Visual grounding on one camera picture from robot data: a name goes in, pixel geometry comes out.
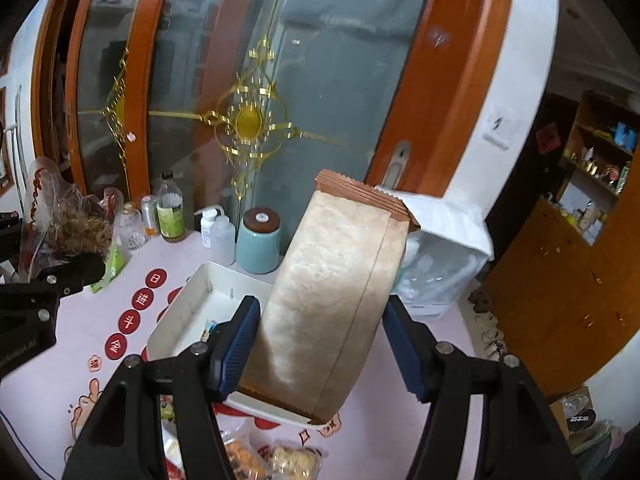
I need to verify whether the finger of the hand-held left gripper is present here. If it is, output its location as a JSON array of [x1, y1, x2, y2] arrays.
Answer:
[[30, 252, 106, 297], [0, 211, 24, 261]]

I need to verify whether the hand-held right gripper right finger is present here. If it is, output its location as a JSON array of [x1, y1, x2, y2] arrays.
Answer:
[[382, 296, 583, 480]]

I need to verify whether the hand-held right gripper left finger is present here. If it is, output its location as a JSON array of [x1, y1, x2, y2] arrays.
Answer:
[[61, 295, 263, 480]]

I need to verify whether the white plastic bin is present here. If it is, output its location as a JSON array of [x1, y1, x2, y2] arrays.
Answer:
[[146, 261, 341, 428]]

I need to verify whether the brown snack packet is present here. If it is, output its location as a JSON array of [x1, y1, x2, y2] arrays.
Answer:
[[239, 169, 412, 423]]

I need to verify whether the green packet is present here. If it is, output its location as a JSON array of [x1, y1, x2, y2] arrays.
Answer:
[[90, 240, 128, 293]]

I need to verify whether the clear bag of dried herbs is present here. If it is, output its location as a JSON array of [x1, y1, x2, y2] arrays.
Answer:
[[22, 156, 123, 281]]

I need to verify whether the clear glass jar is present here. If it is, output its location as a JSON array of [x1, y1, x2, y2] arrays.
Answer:
[[119, 202, 147, 252]]

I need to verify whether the small metal can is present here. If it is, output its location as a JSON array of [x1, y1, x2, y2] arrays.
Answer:
[[140, 195, 160, 238]]

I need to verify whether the teal ceramic jar brown lid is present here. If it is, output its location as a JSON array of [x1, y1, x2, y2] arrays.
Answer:
[[235, 206, 282, 275]]

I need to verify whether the white storage box clear front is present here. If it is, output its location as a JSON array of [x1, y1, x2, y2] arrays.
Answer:
[[375, 184, 496, 318]]

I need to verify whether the white squeeze bottle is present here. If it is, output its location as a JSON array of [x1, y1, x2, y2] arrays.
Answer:
[[194, 205, 236, 267]]

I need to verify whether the glass bottle green label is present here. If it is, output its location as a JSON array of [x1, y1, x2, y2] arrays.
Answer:
[[156, 172, 187, 243]]

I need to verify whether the orange snack packet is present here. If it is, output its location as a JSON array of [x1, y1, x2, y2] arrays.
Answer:
[[222, 432, 273, 480]]

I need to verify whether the wooden shelf cabinet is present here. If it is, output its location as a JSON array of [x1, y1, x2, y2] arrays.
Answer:
[[482, 91, 640, 396]]

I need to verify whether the cardboard box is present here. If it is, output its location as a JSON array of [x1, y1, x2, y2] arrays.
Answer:
[[549, 385, 608, 453]]

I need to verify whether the red paper decoration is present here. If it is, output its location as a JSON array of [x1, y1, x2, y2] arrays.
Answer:
[[535, 127, 559, 157]]

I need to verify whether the orange-framed glass door gold ornament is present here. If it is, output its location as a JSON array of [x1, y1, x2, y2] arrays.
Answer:
[[145, 0, 516, 261]]

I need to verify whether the silver door handle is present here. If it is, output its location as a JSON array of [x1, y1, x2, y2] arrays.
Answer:
[[382, 141, 412, 188]]

